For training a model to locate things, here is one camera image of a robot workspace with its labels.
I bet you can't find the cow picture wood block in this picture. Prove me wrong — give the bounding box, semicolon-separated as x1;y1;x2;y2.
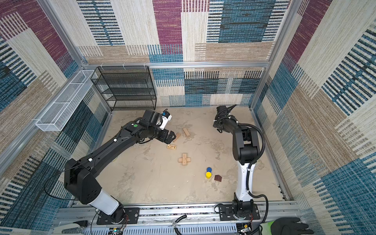
167;144;177;150

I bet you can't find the plain wood block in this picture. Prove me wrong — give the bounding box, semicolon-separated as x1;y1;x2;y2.
183;128;191;137
173;133;181;142

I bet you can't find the wood block numbered 31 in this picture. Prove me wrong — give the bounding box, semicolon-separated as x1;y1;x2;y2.
182;153;188;165

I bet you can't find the wood block numbered 72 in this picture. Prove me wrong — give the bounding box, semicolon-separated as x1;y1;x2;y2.
178;157;192;164

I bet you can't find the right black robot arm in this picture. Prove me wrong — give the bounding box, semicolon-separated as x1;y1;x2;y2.
213;105;269;220

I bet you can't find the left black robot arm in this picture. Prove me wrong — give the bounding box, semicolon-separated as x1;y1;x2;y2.
64;110;176;222

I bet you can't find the dark brown house block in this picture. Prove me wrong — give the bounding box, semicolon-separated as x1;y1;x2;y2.
214;175;222;182

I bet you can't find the black green gloved hand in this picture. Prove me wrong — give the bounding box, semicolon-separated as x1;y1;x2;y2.
259;217;314;235

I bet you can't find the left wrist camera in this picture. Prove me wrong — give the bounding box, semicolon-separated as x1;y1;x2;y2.
158;109;172;130

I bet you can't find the black wire shelf rack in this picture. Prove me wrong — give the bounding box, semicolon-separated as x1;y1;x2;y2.
91;66;157;111

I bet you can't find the white wire basket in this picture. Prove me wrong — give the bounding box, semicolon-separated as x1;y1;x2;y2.
35;70;94;132

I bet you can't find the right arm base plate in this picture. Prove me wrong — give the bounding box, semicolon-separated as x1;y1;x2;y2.
214;203;260;221

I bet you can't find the aluminium front rail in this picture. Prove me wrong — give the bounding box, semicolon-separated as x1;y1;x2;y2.
49;201;302;235

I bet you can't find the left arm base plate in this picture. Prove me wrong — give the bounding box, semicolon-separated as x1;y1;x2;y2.
96;207;140;225

